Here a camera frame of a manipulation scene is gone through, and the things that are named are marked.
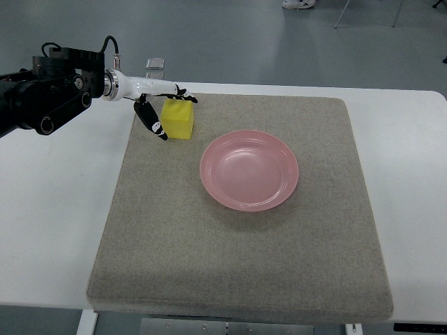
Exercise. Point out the white table leg right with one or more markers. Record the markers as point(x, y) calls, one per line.
point(353, 329)

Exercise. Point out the white table leg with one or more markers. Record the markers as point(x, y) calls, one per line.
point(87, 322)
point(353, 329)

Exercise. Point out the white table leg left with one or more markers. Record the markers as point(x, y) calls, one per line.
point(87, 322)

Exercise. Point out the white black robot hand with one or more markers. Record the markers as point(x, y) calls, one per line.
point(118, 86)

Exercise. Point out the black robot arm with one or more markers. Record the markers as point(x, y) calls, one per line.
point(61, 85)

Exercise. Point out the pink plate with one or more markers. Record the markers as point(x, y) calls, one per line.
point(249, 171)

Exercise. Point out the chair legs background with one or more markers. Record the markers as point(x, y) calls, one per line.
point(354, 13)

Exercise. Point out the white sneaker background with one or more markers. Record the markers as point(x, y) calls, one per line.
point(298, 4)

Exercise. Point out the metal floor plate far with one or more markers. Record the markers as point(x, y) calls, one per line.
point(155, 64)

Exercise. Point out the metal floor plate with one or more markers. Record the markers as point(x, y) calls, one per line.
point(155, 75)
point(155, 64)

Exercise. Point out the metal table base plate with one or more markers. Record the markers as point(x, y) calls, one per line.
point(174, 326)

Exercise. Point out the metal floor plate near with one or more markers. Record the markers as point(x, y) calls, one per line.
point(155, 75)

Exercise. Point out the yellow foam block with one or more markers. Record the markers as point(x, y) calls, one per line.
point(177, 119)

